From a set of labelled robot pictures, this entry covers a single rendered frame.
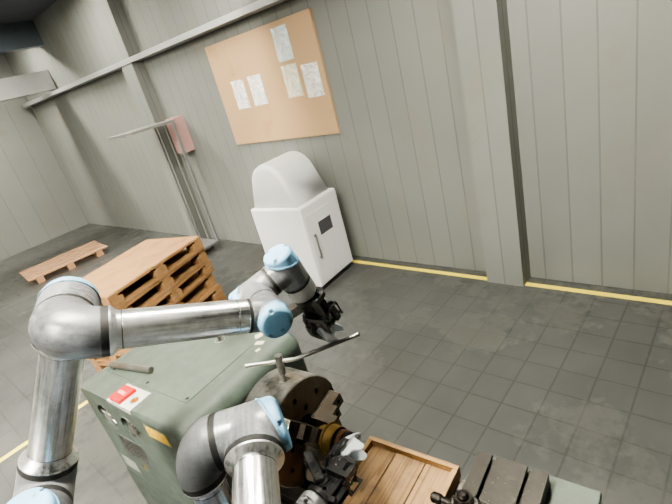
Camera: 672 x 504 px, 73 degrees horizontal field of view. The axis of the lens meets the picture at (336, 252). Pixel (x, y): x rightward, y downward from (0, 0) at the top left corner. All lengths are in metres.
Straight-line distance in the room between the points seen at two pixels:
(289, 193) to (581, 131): 2.33
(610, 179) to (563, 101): 0.61
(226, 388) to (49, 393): 0.48
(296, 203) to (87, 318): 3.35
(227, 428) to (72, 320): 0.35
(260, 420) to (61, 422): 0.43
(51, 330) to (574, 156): 3.24
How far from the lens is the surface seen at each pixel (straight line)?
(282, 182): 4.16
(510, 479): 1.35
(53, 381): 1.12
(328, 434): 1.33
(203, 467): 1.02
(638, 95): 3.41
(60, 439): 1.20
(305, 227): 4.15
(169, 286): 4.23
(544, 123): 3.56
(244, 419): 0.98
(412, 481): 1.48
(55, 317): 0.96
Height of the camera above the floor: 2.03
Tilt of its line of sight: 23 degrees down
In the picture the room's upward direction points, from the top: 15 degrees counter-clockwise
